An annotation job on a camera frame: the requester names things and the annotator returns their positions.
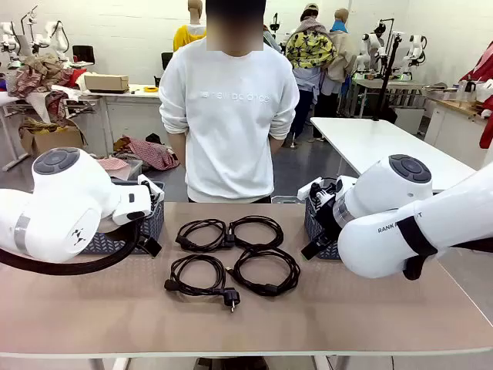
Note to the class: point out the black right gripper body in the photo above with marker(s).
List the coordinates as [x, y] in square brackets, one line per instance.
[327, 221]

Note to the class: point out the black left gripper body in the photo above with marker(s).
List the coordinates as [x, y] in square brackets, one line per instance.
[144, 235]

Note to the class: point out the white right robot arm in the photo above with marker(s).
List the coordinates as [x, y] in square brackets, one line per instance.
[385, 239]

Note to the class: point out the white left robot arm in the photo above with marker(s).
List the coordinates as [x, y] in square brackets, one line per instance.
[65, 208]

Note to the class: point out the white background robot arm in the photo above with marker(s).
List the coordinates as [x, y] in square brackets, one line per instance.
[369, 46]
[416, 50]
[7, 38]
[54, 38]

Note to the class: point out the person's right forearm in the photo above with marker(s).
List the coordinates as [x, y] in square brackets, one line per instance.
[177, 142]

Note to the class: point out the person's left forearm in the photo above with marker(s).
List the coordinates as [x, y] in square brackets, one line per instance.
[275, 138]

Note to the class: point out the grey perforated plastic basket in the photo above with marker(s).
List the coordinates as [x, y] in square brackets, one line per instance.
[312, 223]
[154, 227]

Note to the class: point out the pink checkered cloth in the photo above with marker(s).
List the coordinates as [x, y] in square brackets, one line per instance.
[113, 162]

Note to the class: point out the red checkered cloth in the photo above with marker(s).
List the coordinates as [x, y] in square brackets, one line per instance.
[150, 152]

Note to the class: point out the white side table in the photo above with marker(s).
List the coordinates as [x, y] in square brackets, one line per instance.
[385, 146]

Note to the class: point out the white table leg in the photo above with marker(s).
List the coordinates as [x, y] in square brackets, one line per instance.
[108, 364]
[329, 363]

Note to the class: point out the white background work table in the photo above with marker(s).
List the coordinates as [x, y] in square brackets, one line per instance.
[127, 112]

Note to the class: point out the open cardboard box with cloth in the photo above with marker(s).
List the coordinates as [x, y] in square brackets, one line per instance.
[50, 135]

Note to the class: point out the person in white sweatshirt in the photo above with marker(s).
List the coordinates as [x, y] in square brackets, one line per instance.
[229, 115]

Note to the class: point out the yellow tape roll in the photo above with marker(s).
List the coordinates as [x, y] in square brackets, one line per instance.
[151, 89]

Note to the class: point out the metal background table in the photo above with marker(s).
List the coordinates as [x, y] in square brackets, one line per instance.
[389, 86]

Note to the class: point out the flat cardboard box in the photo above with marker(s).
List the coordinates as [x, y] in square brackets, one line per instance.
[106, 82]

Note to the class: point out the wood topped white cabinet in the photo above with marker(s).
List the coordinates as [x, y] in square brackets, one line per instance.
[454, 127]

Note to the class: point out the black tripod pole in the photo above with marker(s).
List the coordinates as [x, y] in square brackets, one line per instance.
[389, 69]

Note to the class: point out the mannequin with beige jacket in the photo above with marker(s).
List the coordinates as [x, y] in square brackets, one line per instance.
[341, 54]

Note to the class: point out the person in yellow floral jacket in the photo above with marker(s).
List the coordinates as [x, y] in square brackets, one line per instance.
[308, 50]

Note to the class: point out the black office chair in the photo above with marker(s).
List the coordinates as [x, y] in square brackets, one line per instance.
[82, 54]
[167, 59]

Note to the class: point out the pile of patterned cloths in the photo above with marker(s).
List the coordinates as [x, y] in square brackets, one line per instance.
[42, 75]

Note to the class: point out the black kettle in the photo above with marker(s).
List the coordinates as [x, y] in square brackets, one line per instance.
[470, 85]

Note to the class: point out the mannequin with yellow hoodie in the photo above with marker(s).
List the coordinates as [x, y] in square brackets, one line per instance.
[188, 34]

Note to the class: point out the red hanging garment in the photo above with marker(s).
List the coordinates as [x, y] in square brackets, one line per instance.
[481, 65]

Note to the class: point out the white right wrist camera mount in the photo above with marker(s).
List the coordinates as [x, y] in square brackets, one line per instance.
[314, 190]

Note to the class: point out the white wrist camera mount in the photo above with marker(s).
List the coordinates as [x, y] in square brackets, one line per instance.
[152, 187]
[314, 190]

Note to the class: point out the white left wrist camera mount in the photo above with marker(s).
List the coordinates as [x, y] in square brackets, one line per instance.
[152, 187]

